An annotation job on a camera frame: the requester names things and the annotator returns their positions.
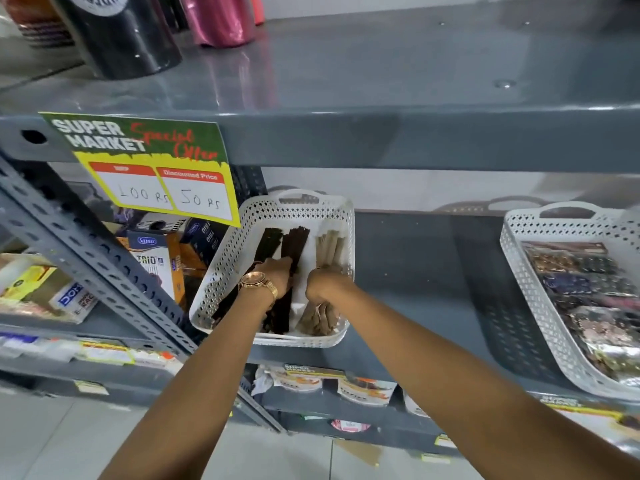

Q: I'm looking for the person's left hand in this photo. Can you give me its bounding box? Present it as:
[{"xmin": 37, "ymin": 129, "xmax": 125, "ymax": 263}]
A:
[{"xmin": 254, "ymin": 257, "xmax": 295, "ymax": 301}]

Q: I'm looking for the person's right hand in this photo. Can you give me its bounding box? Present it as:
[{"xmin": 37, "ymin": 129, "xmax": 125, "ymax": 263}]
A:
[{"xmin": 305, "ymin": 265, "xmax": 354, "ymax": 306}]

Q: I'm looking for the dark brown long packet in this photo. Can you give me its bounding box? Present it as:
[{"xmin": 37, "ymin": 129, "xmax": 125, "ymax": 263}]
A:
[{"xmin": 262, "ymin": 226, "xmax": 311, "ymax": 336}]

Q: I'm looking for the tan long packets bundle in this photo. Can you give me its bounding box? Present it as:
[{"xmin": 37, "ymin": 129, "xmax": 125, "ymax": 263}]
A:
[{"xmin": 297, "ymin": 230, "xmax": 348, "ymax": 337}]

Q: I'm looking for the person's left forearm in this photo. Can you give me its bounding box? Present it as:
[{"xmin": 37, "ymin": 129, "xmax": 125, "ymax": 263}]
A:
[{"xmin": 99, "ymin": 285, "xmax": 277, "ymax": 480}]

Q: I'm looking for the person's right forearm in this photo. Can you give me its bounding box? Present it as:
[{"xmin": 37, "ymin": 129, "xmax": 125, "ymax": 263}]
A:
[{"xmin": 320, "ymin": 280, "xmax": 640, "ymax": 480}]

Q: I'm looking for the dark olive long packet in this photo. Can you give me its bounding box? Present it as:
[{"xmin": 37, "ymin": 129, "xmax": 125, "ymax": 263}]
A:
[{"xmin": 210, "ymin": 227, "xmax": 284, "ymax": 326}]

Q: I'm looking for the gold wrist watch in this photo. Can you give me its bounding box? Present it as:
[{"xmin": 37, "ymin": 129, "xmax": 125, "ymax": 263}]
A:
[{"xmin": 238, "ymin": 271, "xmax": 279, "ymax": 308}]

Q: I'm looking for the white perforated plastic basket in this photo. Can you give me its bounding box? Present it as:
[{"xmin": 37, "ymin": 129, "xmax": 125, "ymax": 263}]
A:
[
  {"xmin": 188, "ymin": 189, "xmax": 356, "ymax": 349},
  {"xmin": 499, "ymin": 201, "xmax": 640, "ymax": 402}
]

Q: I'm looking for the dark blue product box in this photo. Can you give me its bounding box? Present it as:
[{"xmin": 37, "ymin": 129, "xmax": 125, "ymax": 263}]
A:
[{"xmin": 179, "ymin": 219, "xmax": 230, "ymax": 280}]

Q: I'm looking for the white labelled tub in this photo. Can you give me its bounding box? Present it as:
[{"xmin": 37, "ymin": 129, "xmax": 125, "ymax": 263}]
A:
[
  {"xmin": 268, "ymin": 366, "xmax": 326, "ymax": 394},
  {"xmin": 402, "ymin": 390, "xmax": 432, "ymax": 418},
  {"xmin": 337, "ymin": 376, "xmax": 399, "ymax": 407}
]

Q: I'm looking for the orange blue product box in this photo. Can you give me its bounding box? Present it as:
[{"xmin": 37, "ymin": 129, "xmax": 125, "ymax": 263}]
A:
[{"xmin": 116, "ymin": 229, "xmax": 187, "ymax": 305}]

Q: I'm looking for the grey metal shelf rack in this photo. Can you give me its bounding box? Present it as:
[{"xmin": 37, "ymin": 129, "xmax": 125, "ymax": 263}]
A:
[{"xmin": 0, "ymin": 0, "xmax": 640, "ymax": 458}]

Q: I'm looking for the green yellow price sign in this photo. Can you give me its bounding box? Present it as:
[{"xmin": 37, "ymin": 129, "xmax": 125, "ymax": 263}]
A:
[{"xmin": 39, "ymin": 112, "xmax": 242, "ymax": 229}]

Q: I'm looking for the row of shelf edge labels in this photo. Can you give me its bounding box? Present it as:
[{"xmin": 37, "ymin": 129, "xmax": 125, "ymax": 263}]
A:
[{"xmin": 0, "ymin": 332, "xmax": 185, "ymax": 375}]

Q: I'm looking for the white box blue print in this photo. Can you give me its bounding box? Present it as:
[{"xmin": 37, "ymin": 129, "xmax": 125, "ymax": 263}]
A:
[{"xmin": 48, "ymin": 281, "xmax": 99, "ymax": 324}]

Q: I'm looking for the pink foil roll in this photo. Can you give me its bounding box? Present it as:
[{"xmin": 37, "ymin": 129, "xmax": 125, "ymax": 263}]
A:
[{"xmin": 177, "ymin": 0, "xmax": 257, "ymax": 49}]

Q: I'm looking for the pile of glittery decoration packets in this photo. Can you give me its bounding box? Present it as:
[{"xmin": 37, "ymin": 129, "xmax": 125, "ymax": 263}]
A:
[{"xmin": 521, "ymin": 241, "xmax": 640, "ymax": 386}]

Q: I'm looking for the yellow packet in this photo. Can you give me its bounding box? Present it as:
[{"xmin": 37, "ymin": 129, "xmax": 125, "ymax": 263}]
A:
[{"xmin": 0, "ymin": 265, "xmax": 57, "ymax": 302}]

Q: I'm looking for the black foil roll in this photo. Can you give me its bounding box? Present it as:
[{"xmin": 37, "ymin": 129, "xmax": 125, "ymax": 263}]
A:
[{"xmin": 48, "ymin": 0, "xmax": 183, "ymax": 81}]

